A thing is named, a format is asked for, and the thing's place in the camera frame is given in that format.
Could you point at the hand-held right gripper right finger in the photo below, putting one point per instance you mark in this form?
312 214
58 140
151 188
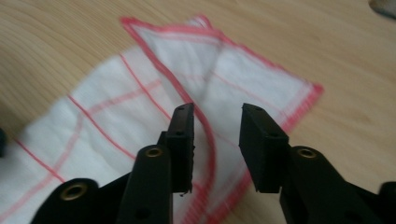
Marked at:
267 155

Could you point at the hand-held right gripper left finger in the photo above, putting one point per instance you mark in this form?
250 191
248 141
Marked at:
149 186

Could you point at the white cloth with red edging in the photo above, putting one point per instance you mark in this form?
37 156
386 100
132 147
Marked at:
118 115

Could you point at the grey round table grommet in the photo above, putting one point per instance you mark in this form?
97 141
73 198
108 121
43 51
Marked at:
384 7

